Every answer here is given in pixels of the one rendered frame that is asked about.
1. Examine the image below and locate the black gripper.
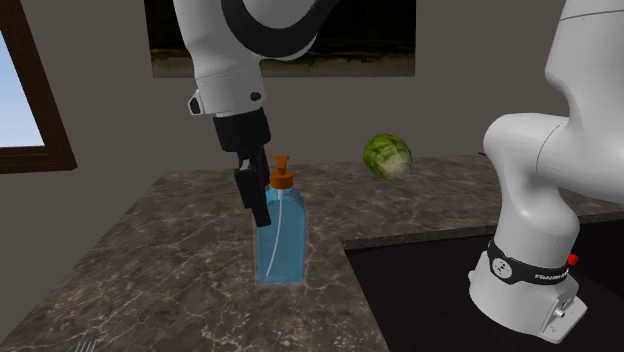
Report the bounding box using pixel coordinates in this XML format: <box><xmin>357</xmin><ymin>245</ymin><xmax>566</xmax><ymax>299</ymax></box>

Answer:
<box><xmin>212</xmin><ymin>107</ymin><xmax>273</xmax><ymax>229</ymax></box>

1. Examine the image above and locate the blue soap dispenser orange pump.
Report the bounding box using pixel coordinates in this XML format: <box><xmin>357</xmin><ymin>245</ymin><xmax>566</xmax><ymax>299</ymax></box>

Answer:
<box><xmin>252</xmin><ymin>155</ymin><xmax>308</xmax><ymax>287</ymax></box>

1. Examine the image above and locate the green cabbage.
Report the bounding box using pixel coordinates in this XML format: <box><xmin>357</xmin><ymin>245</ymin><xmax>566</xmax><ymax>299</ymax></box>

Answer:
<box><xmin>362</xmin><ymin>133</ymin><xmax>414</xmax><ymax>182</ymax></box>

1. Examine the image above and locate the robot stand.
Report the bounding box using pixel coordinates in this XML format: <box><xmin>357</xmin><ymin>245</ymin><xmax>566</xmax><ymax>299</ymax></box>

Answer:
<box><xmin>343</xmin><ymin>218</ymin><xmax>624</xmax><ymax>352</ymax></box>

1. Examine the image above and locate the brown framed window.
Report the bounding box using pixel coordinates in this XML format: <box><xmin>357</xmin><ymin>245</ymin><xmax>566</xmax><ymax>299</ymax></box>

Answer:
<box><xmin>0</xmin><ymin>0</ymin><xmax>79</xmax><ymax>176</ymax></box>

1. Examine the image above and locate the dark wall picture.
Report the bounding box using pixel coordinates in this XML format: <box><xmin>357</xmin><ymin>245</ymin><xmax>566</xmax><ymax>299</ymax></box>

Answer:
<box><xmin>143</xmin><ymin>0</ymin><xmax>418</xmax><ymax>79</ymax></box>

